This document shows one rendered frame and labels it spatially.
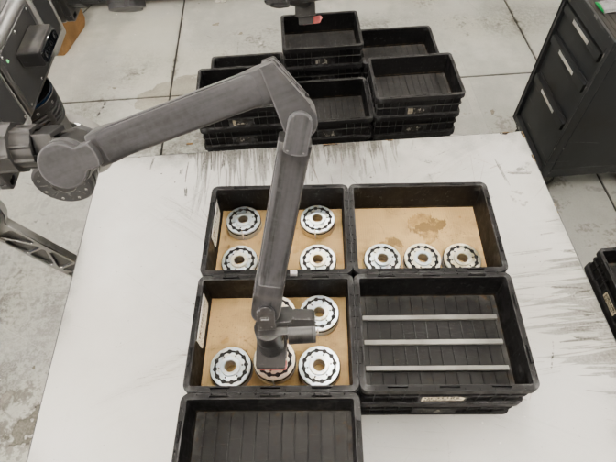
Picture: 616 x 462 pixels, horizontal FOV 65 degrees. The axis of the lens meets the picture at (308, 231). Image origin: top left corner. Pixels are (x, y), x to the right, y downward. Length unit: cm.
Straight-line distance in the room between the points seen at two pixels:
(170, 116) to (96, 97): 267
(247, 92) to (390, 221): 81
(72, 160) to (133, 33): 314
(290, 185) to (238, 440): 65
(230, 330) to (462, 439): 65
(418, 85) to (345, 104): 37
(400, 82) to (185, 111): 177
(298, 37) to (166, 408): 200
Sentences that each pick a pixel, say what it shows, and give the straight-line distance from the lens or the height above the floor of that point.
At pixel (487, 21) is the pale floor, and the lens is 394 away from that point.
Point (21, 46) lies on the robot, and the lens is 110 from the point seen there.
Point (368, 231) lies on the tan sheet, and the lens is 144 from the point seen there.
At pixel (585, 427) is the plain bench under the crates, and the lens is 150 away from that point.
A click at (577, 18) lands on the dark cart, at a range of 248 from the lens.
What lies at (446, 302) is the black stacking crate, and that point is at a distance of 136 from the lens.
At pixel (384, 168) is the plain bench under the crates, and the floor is 70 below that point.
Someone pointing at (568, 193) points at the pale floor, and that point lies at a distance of 288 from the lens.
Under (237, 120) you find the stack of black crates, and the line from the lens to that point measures 223.
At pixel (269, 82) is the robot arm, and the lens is 76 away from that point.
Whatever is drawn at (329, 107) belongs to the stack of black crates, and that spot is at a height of 38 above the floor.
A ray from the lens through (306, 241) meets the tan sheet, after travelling 141.
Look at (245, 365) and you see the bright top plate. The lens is 123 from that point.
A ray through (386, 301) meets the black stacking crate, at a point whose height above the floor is 83.
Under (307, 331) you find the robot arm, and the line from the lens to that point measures 99.
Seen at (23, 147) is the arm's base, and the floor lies 147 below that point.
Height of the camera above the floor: 201
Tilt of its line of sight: 56 degrees down
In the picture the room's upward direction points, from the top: 3 degrees counter-clockwise
